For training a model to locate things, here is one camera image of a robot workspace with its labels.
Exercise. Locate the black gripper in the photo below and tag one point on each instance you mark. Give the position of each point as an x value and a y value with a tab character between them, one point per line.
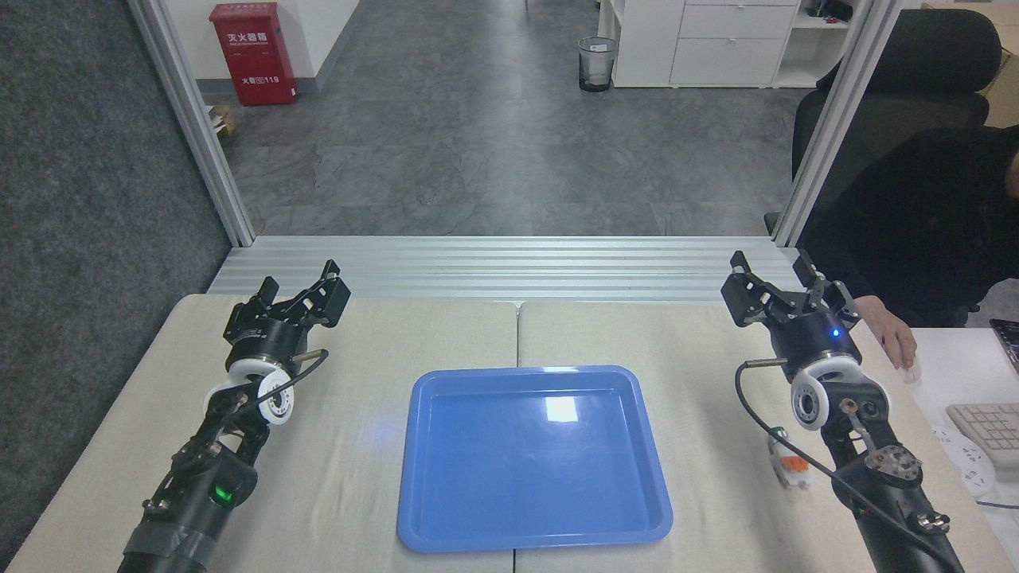
267	342
816	338

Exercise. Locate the white orange switch part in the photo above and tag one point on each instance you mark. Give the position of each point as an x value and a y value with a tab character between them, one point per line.
788	465

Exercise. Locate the blue plastic tray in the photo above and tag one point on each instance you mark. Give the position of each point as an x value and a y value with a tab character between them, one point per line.
533	461

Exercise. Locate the person's hand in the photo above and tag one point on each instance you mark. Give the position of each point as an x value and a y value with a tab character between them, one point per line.
890	330

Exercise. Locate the white computer mouse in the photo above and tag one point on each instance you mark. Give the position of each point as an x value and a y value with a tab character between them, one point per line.
912	372

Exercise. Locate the person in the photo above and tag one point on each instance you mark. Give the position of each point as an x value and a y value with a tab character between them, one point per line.
915	215

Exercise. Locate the small cardboard carton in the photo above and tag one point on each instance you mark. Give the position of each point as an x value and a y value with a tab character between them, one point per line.
220	119

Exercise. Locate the beige computer keyboard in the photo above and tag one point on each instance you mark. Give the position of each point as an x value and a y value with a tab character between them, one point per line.
991	430

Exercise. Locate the white power strip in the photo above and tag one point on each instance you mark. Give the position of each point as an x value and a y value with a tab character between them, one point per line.
967	469

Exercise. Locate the red fire extinguisher box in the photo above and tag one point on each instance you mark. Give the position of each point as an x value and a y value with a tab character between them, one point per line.
253	56

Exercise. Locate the black office chair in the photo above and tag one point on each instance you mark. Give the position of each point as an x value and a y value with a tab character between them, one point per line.
931	72

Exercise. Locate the white drawer cabinet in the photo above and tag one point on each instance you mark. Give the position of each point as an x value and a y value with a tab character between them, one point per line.
700	44

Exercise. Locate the mesh waste bin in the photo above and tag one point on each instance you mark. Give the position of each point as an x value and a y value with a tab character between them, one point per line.
597	65

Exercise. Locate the silver aluminium post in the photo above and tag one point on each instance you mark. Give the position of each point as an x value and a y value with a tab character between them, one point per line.
195	119
836	119

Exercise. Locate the silver aluminium rail platform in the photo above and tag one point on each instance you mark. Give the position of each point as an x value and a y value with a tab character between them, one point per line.
509	267

